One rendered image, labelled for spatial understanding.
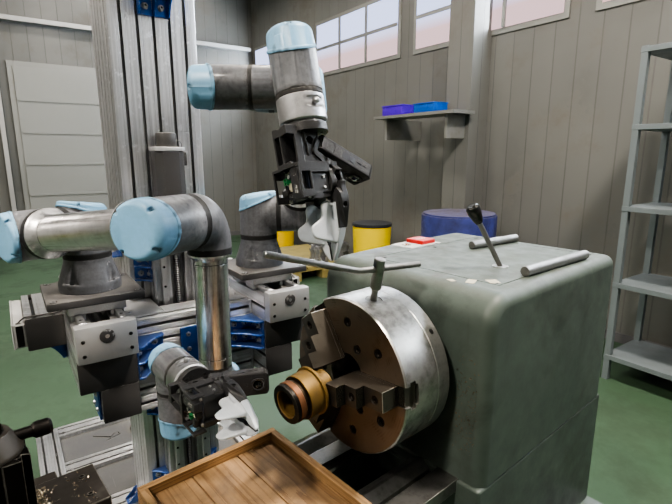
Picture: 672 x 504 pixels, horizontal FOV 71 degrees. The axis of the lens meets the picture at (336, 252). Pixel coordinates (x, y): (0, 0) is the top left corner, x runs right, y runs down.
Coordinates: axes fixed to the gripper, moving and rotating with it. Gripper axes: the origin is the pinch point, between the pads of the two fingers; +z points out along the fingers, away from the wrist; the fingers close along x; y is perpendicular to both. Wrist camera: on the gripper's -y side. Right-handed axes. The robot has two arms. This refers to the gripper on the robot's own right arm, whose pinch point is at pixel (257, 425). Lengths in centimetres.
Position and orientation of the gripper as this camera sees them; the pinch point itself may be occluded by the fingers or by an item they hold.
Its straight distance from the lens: 82.8
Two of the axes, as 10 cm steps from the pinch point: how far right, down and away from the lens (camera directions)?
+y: -7.7, 1.4, -6.3
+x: 0.0, -9.8, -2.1
